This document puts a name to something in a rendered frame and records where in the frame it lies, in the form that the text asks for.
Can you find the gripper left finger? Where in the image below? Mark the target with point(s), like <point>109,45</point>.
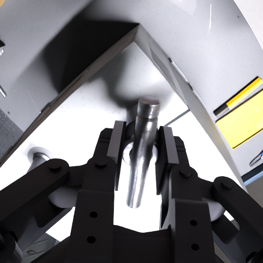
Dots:
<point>96,180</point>

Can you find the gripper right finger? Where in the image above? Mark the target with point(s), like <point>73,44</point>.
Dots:
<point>185,185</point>

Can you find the silver metal service key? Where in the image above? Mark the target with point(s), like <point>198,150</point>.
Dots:
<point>143,131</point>

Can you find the grey round knob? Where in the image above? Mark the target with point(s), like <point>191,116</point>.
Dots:
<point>40,157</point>

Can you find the blue flat strip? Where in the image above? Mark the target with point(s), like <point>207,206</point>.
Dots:
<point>253,174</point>

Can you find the yellow flat card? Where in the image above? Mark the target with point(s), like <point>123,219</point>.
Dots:
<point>242,125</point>

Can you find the grey checker plate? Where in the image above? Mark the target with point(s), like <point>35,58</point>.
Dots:
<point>9,133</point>

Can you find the yellow black utility knife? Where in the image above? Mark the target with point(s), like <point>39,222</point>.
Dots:
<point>240,96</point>

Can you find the silver screwdriver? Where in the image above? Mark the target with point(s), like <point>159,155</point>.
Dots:
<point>2,90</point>

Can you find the dark small block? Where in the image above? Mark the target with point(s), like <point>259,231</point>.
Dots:
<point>1,47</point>

